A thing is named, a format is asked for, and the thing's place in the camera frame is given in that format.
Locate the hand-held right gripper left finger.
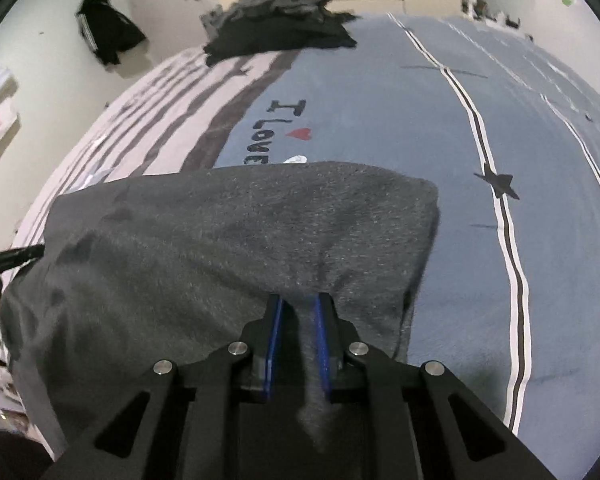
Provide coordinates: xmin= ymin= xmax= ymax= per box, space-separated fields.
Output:
xmin=40 ymin=294 xmax=283 ymax=480

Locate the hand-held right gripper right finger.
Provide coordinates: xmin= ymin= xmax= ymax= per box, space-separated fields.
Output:
xmin=314 ymin=292 xmax=556 ymax=480

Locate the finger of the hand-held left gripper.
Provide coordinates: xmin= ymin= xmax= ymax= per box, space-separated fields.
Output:
xmin=0 ymin=244 xmax=46 ymax=275

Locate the grey sweatshirt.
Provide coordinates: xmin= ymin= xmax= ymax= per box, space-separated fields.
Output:
xmin=0 ymin=160 xmax=441 ymax=461

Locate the black striped jacket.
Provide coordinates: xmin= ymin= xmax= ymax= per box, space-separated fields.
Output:
xmin=75 ymin=0 xmax=149 ymax=66

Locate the striped star bed sheet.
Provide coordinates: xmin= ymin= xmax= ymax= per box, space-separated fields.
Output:
xmin=10 ymin=12 xmax=600 ymax=441

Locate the black garment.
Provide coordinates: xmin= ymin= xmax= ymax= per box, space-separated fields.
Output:
xmin=202 ymin=9 xmax=359 ymax=67

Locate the dark grey garment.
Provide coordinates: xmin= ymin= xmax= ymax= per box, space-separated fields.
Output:
xmin=202 ymin=0 xmax=334 ymax=36

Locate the white nightstand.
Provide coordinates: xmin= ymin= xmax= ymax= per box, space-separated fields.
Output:
xmin=460 ymin=10 xmax=536 ymax=43

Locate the white headboard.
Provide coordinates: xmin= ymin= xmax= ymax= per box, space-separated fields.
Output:
xmin=530 ymin=0 xmax=600 ymax=111

